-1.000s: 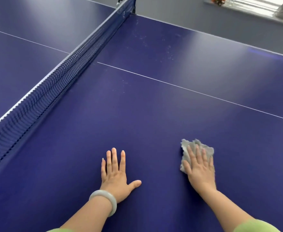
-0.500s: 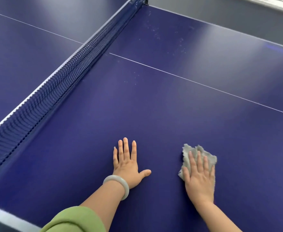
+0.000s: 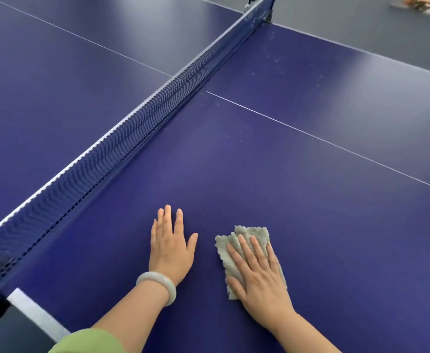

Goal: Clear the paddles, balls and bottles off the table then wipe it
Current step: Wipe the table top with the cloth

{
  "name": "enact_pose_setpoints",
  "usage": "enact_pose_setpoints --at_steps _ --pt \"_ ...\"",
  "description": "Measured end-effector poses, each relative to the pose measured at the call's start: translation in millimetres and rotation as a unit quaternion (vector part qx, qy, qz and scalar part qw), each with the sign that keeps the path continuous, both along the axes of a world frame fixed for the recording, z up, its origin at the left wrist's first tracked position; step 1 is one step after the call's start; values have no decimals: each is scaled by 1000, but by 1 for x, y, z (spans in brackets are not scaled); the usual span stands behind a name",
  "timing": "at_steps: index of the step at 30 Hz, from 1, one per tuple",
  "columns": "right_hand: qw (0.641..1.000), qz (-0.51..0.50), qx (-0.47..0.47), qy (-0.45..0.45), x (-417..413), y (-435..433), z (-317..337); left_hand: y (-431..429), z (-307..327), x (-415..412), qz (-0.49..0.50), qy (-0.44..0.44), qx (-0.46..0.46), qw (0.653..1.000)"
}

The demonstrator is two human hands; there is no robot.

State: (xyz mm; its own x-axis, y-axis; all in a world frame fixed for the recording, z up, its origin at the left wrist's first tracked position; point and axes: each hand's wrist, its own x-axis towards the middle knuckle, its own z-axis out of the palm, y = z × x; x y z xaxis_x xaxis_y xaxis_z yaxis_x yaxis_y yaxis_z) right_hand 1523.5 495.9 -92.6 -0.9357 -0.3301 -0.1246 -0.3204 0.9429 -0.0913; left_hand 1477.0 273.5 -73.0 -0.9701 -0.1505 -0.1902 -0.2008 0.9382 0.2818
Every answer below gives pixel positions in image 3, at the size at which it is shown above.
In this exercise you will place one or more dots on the person's left hand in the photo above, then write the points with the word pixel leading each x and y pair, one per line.
pixel 170 253

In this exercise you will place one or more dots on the person's right hand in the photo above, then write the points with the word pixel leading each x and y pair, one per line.
pixel 264 290

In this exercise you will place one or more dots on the grey cleaning cloth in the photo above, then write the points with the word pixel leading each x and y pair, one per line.
pixel 224 249

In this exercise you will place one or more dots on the orange paddle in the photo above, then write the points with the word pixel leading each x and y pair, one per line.
pixel 415 1

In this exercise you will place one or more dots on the person's left forearm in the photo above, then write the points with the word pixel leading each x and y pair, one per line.
pixel 134 316

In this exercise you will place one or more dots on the person's right forearm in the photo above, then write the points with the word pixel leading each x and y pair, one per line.
pixel 306 334

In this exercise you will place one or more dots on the dark table tennis net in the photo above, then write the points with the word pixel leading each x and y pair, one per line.
pixel 126 139

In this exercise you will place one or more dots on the blue table tennis table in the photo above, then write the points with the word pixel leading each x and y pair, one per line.
pixel 273 161

